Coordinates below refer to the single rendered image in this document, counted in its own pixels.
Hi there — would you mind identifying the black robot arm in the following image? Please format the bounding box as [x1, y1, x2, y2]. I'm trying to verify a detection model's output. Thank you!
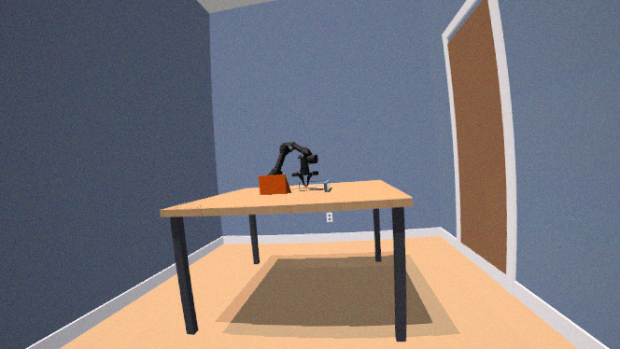
[268, 142, 318, 175]

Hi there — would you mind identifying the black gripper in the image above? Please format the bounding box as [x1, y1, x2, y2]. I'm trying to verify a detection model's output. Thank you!
[292, 164, 318, 186]

